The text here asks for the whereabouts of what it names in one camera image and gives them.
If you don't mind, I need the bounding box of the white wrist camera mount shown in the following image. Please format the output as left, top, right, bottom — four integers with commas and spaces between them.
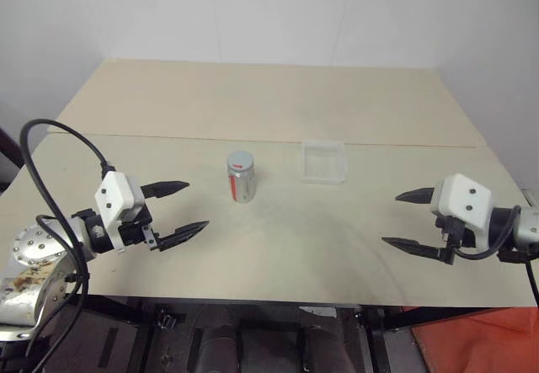
93, 171, 147, 255
430, 173, 494, 250

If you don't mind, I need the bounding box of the clear plastic square container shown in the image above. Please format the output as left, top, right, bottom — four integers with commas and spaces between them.
299, 139, 348, 186

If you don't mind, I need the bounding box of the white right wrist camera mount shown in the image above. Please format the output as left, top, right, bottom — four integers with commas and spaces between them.
430, 173, 494, 250

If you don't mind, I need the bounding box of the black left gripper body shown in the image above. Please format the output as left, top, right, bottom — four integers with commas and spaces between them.
117, 203, 163, 252

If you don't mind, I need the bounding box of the black metal table frame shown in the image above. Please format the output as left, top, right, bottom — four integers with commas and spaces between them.
79, 293, 424, 373

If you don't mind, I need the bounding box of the white paper tag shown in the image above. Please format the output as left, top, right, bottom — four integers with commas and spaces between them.
299, 304, 339, 319

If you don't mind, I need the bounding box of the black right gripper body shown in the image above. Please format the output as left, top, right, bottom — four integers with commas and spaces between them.
435, 214, 465, 265

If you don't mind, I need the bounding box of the grey round lid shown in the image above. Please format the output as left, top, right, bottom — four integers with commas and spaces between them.
227, 150, 255, 171

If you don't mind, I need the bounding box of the silver red can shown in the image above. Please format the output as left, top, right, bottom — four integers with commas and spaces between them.
227, 160, 259, 204

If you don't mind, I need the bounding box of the orange sheet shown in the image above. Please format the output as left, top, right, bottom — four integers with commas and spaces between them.
410, 304, 539, 373

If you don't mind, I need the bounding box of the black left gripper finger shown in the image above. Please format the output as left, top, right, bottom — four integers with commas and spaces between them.
140, 179, 191, 200
155, 220, 211, 252

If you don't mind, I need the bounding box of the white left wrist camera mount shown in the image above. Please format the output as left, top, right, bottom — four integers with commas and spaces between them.
93, 171, 147, 255

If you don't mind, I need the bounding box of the metal strap buckle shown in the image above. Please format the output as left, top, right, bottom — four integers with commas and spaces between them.
156, 310, 179, 331

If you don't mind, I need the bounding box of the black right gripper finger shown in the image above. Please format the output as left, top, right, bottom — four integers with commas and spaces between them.
381, 236, 448, 261
394, 186, 435, 205

